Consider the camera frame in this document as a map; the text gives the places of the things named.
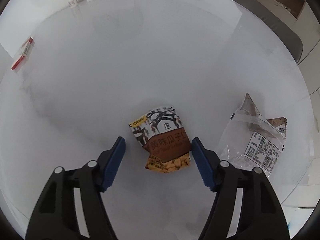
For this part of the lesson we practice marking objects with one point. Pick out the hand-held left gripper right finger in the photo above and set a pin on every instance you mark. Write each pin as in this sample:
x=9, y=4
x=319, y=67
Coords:
x=201, y=165

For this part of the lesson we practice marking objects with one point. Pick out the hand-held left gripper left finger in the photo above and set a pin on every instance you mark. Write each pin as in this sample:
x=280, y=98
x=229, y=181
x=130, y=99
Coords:
x=113, y=163

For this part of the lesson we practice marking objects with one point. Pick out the black white printed snack packet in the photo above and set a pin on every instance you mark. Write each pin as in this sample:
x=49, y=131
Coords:
x=162, y=142

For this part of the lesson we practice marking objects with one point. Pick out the clear plastic snack packet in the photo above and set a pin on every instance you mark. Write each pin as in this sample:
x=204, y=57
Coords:
x=255, y=142

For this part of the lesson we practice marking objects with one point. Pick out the red white flat box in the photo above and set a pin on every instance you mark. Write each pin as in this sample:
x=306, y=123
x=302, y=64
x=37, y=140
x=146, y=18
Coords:
x=23, y=52

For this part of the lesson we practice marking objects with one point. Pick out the grey dining chair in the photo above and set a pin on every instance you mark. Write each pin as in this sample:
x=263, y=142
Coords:
x=272, y=22

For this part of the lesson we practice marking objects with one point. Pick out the small white bottle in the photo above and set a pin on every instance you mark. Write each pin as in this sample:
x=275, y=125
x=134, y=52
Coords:
x=73, y=3

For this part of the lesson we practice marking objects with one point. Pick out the beige open shelf unit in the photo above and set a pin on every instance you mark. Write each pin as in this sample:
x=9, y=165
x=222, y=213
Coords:
x=280, y=0

